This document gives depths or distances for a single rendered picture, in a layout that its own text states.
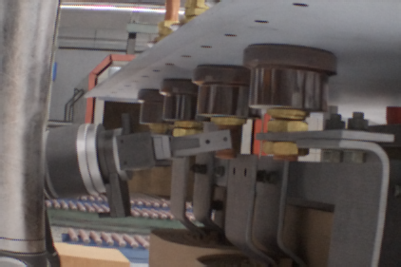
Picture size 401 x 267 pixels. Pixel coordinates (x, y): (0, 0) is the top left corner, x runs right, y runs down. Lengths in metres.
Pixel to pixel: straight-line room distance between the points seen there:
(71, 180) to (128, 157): 0.10
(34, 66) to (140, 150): 0.21
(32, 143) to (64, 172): 0.13
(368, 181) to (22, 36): 0.52
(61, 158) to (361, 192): 0.55
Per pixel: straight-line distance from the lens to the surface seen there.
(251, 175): 1.17
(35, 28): 1.11
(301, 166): 1.14
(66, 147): 1.23
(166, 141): 1.19
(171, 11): 1.77
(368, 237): 0.77
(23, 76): 1.10
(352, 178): 0.82
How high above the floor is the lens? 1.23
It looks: 2 degrees up
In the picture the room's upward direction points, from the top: 4 degrees clockwise
